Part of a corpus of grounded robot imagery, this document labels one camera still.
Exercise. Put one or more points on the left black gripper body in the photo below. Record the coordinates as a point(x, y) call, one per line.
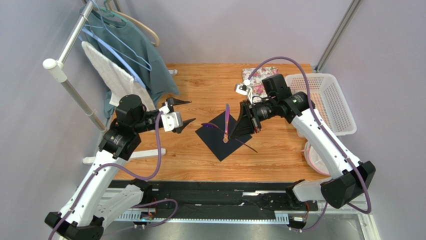
point(170, 108)

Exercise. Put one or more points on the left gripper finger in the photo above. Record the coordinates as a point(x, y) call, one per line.
point(171, 101)
point(185, 123)

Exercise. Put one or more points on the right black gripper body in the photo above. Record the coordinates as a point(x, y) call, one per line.
point(250, 117)

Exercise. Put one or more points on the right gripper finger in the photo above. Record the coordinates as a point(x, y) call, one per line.
point(245, 125)
point(245, 114)

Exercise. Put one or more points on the iridescent knife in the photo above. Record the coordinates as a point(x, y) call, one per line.
point(226, 124)

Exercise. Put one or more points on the purple spoon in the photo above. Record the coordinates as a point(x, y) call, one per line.
point(211, 125)

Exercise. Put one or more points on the black paper napkin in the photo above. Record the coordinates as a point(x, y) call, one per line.
point(212, 137)

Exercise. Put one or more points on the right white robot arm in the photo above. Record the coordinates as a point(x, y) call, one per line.
point(349, 177)

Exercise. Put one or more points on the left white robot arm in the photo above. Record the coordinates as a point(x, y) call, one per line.
point(85, 216)

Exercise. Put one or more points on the floral tray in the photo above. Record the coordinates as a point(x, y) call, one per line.
point(256, 84)

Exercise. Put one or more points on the white towel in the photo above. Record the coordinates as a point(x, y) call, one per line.
point(120, 82)

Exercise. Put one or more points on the blue hanger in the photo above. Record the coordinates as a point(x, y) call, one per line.
point(88, 30)

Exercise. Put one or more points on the white plastic basket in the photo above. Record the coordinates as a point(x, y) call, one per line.
point(326, 94)

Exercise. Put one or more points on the pink rimmed mesh cover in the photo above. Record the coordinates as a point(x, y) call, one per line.
point(314, 160)

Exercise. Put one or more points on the teal shirt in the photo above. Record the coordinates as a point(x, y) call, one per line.
point(158, 82)

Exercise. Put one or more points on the wooden hanger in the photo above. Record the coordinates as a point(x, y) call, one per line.
point(114, 7)

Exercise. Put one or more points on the silver clothes rack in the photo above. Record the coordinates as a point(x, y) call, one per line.
point(78, 117)

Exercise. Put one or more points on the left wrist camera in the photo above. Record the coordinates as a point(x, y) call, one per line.
point(171, 120)

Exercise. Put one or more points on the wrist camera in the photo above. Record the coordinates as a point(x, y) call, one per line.
point(171, 120)
point(245, 89)

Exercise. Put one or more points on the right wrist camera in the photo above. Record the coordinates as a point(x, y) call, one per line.
point(245, 89)

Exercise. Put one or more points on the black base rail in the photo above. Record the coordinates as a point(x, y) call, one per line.
point(221, 202)

